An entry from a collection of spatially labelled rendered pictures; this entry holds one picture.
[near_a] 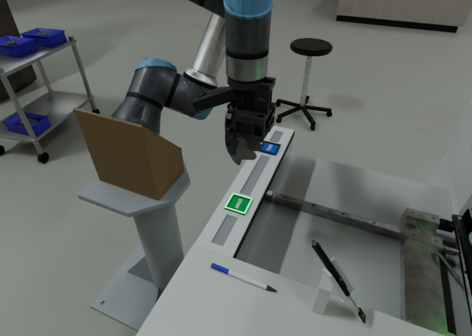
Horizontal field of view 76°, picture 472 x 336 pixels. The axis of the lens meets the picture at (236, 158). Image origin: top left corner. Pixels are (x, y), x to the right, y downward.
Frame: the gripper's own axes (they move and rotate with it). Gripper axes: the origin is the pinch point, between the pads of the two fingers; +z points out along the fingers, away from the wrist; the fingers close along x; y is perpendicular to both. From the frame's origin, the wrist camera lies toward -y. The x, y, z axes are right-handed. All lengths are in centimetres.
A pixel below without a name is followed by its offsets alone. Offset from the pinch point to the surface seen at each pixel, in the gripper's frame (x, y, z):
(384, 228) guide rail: 17.1, 38.2, 25.7
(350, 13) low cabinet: 596, -17, 95
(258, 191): 6.4, 3.7, 14.7
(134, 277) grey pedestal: 11, -64, 109
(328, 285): -18.9, 24.7, 5.7
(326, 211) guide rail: 17.0, 22.2, 25.7
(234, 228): -7.3, 2.6, 14.7
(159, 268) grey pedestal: 4, -37, 73
